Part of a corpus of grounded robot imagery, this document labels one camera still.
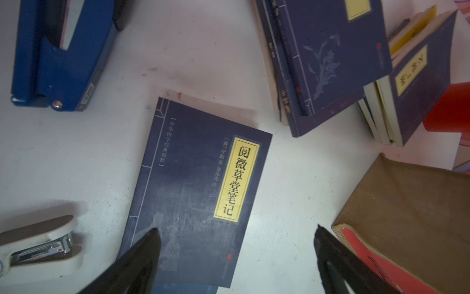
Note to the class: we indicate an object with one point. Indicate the red pen holder cup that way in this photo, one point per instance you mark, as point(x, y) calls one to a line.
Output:
point(452, 112)

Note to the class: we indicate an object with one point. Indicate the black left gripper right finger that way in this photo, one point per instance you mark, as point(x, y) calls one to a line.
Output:
point(342, 272)

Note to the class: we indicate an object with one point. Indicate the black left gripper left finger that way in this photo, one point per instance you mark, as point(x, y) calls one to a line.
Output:
point(132, 273)

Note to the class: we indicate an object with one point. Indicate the small white stapler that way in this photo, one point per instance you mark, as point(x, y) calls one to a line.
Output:
point(41, 251)

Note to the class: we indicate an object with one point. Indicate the navy book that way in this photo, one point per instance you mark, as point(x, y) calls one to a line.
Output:
point(420, 50)
point(323, 54)
point(197, 184)
point(184, 288)

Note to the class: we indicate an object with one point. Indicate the red beige canvas tote bag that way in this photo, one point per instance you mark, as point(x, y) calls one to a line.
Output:
point(411, 225)

